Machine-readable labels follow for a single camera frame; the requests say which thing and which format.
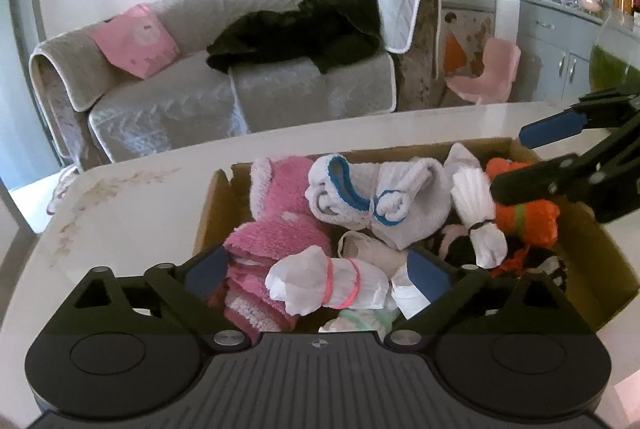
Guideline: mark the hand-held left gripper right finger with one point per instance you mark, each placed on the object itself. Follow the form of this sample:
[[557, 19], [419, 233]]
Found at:
[[427, 276]]

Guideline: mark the black clothing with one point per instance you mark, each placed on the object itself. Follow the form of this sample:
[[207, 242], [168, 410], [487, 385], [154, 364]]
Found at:
[[300, 34]]

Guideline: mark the grey sofa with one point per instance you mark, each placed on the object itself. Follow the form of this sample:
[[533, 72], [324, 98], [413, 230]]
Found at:
[[175, 109]]

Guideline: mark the pink fluffy sock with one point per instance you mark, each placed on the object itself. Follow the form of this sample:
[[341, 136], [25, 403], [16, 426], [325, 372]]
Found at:
[[280, 229]]

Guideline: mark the white quilted blanket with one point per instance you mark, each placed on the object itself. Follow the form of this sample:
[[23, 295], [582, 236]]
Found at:
[[400, 4]]

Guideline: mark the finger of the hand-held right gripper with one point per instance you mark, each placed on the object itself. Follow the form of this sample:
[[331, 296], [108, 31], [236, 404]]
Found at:
[[535, 184], [550, 126]]

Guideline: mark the pink chair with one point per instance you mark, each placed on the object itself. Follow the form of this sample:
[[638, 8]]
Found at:
[[485, 74]]

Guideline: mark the white bag with black band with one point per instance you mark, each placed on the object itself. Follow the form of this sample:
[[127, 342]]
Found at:
[[475, 204]]

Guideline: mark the white sock with blue trim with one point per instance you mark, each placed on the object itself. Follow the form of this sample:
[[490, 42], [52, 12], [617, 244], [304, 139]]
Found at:
[[410, 204]]

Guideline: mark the black white striped sock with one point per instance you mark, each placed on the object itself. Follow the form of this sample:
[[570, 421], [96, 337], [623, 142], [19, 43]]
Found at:
[[462, 254]]

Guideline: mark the pink pillow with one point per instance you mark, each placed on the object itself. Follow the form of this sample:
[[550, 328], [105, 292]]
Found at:
[[135, 39]]

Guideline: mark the white sock bundle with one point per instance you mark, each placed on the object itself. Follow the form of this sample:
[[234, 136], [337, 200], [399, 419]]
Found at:
[[370, 254]]

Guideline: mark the white bag with pink band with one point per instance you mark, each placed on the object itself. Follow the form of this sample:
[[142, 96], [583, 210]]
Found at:
[[310, 284]]

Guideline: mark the cardboard box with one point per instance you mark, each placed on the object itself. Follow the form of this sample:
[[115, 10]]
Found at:
[[590, 259]]

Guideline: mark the white desktop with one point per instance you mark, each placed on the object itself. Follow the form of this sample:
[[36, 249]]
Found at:
[[125, 209]]

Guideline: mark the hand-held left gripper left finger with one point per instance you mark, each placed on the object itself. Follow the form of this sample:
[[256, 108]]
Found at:
[[207, 271]]

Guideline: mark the orange bag with green band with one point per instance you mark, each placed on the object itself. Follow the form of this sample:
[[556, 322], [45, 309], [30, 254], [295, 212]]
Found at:
[[530, 219]]

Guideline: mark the glass fish bowl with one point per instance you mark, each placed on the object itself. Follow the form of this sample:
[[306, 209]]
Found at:
[[615, 64]]

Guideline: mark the grey cabinet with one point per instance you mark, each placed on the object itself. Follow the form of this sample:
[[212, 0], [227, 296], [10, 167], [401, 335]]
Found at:
[[555, 44]]

